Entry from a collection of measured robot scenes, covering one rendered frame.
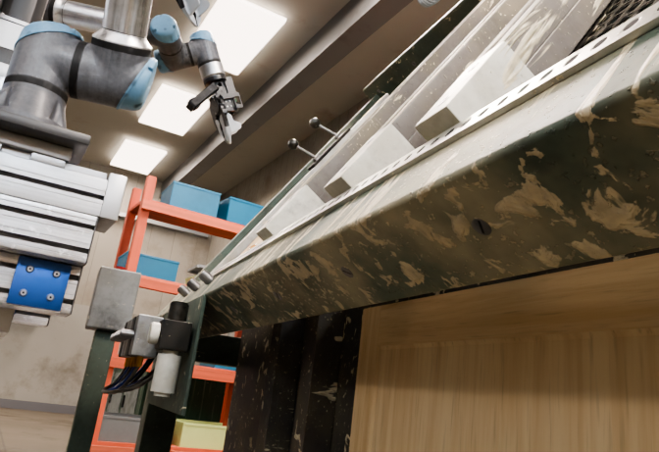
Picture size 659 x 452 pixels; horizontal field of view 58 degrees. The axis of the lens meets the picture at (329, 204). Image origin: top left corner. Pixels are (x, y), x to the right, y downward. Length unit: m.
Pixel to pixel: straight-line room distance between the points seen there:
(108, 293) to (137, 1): 0.93
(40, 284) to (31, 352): 8.90
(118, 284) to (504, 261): 1.50
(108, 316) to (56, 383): 8.26
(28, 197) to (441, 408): 0.79
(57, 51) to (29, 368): 8.96
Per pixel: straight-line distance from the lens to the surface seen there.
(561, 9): 0.80
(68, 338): 10.14
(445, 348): 0.88
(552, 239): 0.47
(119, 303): 1.89
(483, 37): 1.07
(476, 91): 0.65
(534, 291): 0.75
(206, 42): 1.95
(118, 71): 1.26
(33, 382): 10.10
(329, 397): 1.22
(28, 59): 1.29
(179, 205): 4.40
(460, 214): 0.50
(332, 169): 1.21
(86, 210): 1.19
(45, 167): 1.20
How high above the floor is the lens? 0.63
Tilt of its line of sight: 18 degrees up
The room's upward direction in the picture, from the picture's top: 7 degrees clockwise
